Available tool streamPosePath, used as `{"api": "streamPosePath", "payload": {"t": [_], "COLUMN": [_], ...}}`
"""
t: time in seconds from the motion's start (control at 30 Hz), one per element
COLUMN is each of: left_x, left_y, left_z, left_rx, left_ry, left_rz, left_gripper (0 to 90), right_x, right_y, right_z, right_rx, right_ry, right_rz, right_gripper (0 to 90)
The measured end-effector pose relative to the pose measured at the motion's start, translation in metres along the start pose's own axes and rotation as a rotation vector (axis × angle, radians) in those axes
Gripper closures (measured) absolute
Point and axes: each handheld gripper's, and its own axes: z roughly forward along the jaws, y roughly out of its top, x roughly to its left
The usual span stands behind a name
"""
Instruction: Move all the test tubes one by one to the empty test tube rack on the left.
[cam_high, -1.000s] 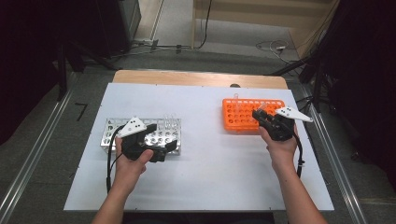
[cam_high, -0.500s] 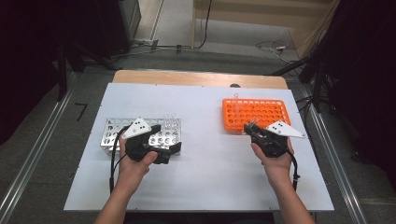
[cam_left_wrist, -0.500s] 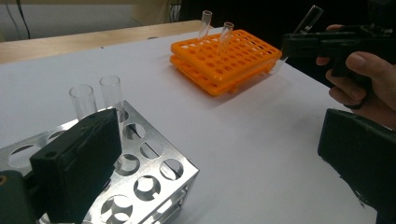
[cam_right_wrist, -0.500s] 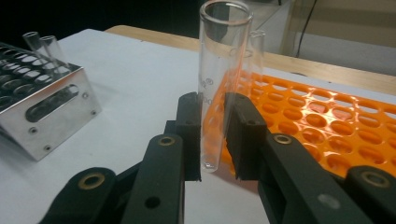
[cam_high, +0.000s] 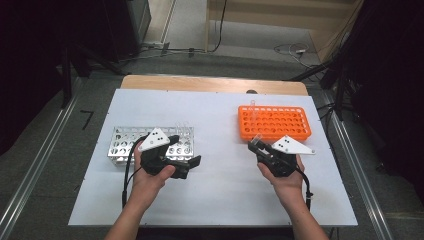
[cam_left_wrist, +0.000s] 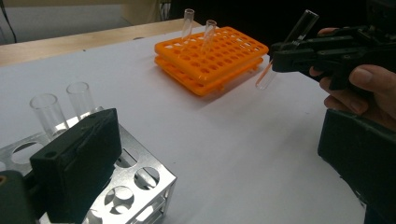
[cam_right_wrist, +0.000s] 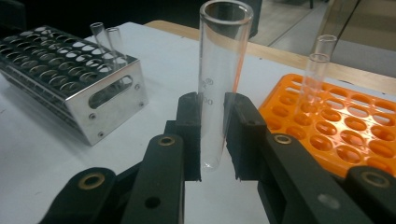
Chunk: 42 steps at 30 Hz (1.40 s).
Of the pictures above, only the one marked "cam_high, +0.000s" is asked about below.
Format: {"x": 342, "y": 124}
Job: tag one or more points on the wooden table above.
{"x": 200, "y": 83}

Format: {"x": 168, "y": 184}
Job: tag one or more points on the aluminium floor rail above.
{"x": 33, "y": 173}
{"x": 370, "y": 203}

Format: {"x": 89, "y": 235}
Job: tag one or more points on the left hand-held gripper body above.
{"x": 154, "y": 140}

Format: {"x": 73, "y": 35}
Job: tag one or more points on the black metal stand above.
{"x": 340, "y": 90}
{"x": 66, "y": 80}

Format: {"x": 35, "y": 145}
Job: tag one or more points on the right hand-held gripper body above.
{"x": 291, "y": 146}

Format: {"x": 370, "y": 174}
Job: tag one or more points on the person's left hand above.
{"x": 146, "y": 186}

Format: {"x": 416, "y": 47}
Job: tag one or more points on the dark curtain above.
{"x": 30, "y": 66}
{"x": 390, "y": 66}

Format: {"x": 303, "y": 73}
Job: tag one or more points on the black table grommet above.
{"x": 251, "y": 91}

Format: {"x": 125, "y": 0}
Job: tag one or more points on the beige wooden shelf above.
{"x": 266, "y": 13}

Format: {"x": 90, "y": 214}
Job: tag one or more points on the orange test tube rack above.
{"x": 273, "y": 124}

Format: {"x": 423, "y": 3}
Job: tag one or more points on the clear glass test tube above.
{"x": 256, "y": 137}
{"x": 179, "y": 127}
{"x": 252, "y": 104}
{"x": 185, "y": 127}

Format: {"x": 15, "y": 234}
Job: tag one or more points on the black cabinet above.
{"x": 123, "y": 26}

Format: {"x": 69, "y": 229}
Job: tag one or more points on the metal test tube rack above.
{"x": 120, "y": 146}

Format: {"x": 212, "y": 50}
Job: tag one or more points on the person's right hand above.
{"x": 288, "y": 186}

